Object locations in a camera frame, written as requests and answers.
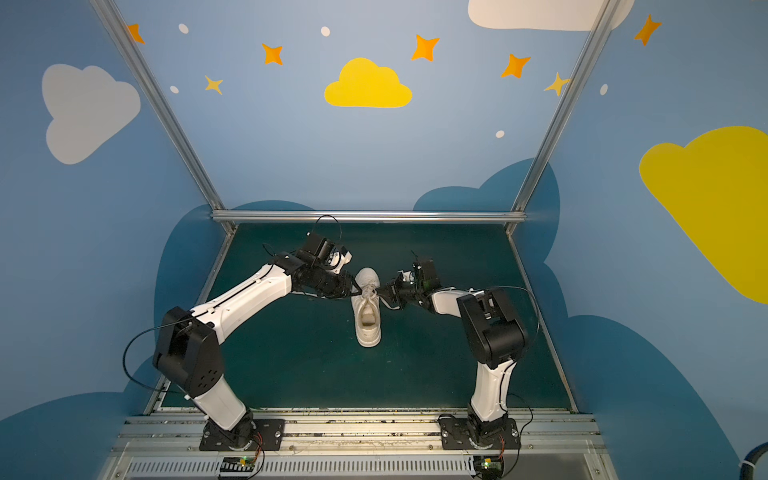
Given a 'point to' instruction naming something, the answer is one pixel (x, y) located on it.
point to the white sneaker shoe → (367, 309)
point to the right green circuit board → (488, 464)
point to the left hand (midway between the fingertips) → (356, 289)
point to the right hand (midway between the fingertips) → (374, 287)
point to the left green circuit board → (237, 464)
